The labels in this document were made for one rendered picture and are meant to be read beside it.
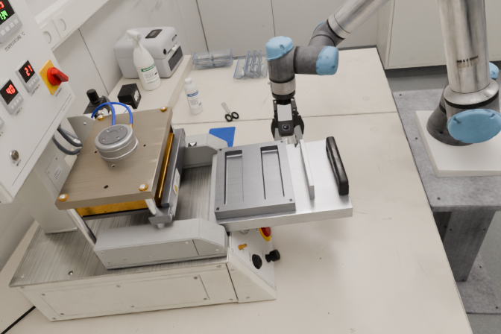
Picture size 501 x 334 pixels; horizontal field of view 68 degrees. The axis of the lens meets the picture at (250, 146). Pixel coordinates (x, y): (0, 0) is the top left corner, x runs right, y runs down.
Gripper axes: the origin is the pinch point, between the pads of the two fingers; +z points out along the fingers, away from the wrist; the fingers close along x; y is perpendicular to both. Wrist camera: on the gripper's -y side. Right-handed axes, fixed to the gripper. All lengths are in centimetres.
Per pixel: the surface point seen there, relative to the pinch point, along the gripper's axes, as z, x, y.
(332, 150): -23.2, -7.9, -31.0
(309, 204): -19.2, -0.8, -41.9
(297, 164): -19.1, 0.1, -29.5
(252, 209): -20.9, 10.8, -43.0
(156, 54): -14, 49, 54
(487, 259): 78, -81, -2
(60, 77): -46, 47, -23
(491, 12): 32, -146, 144
